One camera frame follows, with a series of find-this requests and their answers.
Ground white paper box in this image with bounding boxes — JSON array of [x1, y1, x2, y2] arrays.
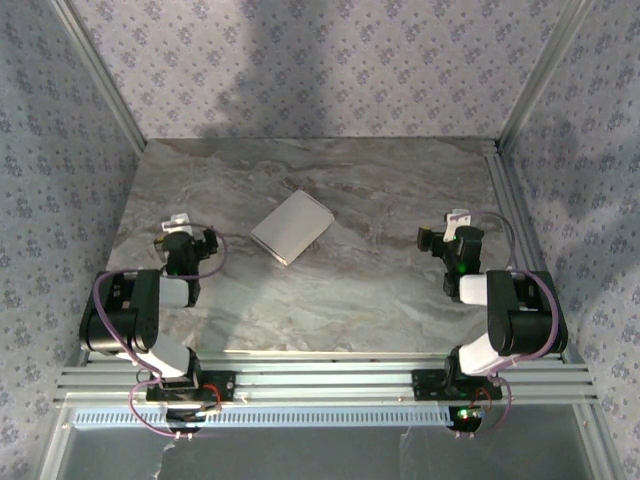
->
[[249, 188, 335, 267]]

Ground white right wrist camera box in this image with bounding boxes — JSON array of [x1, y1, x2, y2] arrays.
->
[[442, 209, 472, 242]]

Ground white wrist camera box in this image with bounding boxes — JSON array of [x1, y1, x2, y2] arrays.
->
[[442, 209, 472, 242], [160, 213, 194, 235]]

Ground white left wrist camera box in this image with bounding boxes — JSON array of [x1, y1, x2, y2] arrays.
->
[[160, 213, 194, 235]]

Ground aluminium side rail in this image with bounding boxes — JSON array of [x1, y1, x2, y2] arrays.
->
[[482, 139, 569, 361]]

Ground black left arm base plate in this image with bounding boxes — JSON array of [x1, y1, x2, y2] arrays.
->
[[144, 369, 237, 403]]

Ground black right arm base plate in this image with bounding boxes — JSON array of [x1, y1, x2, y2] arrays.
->
[[410, 368, 504, 403]]

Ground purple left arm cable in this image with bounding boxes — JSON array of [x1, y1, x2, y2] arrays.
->
[[92, 222, 229, 441]]

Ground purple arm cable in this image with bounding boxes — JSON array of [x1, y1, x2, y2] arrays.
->
[[92, 222, 229, 441], [449, 210, 561, 441]]

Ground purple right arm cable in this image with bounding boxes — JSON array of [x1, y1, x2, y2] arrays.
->
[[449, 210, 561, 441]]

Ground aluminium corner post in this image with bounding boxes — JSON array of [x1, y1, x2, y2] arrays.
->
[[497, 0, 596, 151], [49, 0, 149, 151]]

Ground aluminium mounting rail bed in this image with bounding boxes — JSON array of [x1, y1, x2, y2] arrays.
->
[[54, 349, 599, 406]]

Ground slotted grey cable duct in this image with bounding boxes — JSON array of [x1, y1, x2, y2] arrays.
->
[[72, 405, 454, 429]]

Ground aluminium frame rail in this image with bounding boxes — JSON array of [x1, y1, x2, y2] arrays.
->
[[38, 405, 76, 480], [572, 402, 626, 480]]

